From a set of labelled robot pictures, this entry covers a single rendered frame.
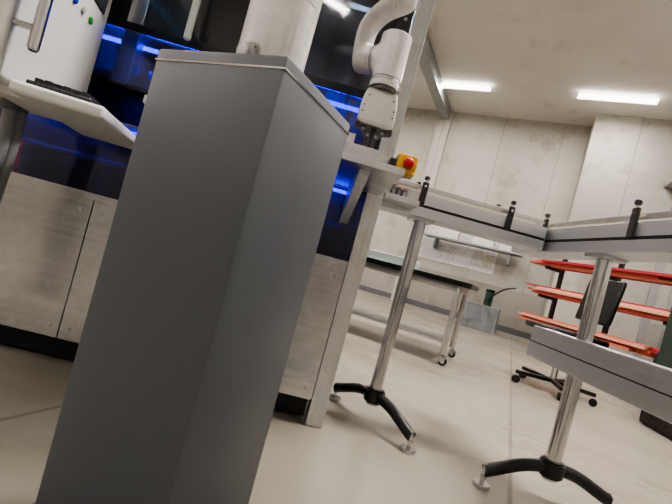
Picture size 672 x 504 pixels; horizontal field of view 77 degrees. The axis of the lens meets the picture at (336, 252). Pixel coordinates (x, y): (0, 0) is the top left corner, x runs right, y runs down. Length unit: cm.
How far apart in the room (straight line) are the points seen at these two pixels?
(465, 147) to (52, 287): 952
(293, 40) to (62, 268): 122
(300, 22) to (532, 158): 963
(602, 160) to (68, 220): 908
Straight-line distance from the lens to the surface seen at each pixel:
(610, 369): 150
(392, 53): 125
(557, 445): 170
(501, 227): 179
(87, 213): 170
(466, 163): 1033
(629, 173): 970
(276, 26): 79
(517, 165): 1025
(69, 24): 154
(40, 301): 178
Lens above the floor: 61
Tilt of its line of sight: 1 degrees up
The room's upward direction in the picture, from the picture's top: 15 degrees clockwise
